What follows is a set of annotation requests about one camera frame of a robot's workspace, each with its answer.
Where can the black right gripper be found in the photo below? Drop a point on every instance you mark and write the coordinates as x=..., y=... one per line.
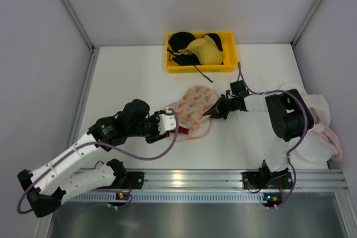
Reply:
x=223, y=107

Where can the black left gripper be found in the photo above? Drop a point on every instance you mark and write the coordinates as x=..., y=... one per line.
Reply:
x=153, y=135

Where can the peach tulip print laundry bag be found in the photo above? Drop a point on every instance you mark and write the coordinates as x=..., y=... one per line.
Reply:
x=189, y=109

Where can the red lace bra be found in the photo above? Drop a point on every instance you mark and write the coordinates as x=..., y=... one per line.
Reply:
x=181, y=130

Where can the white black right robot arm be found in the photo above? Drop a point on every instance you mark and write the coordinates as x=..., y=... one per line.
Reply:
x=290, y=120

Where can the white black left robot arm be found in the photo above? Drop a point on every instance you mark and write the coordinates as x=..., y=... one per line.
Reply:
x=50, y=186

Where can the yellow bra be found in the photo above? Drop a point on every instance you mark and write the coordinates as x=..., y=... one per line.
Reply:
x=205, y=49

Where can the black bra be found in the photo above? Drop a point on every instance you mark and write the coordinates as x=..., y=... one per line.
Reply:
x=181, y=40

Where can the yellow plastic bin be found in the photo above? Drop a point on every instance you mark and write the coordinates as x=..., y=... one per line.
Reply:
x=230, y=62

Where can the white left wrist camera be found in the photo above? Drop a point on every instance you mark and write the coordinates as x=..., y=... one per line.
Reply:
x=167, y=121

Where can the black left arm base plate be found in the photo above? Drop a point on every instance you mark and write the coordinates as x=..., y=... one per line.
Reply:
x=128, y=181

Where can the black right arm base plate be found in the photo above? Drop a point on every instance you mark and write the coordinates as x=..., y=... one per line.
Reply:
x=255, y=181

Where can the white slotted cable duct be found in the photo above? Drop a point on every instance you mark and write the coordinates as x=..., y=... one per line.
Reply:
x=172, y=197

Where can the aluminium front rail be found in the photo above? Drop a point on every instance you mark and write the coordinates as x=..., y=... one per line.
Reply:
x=198, y=180

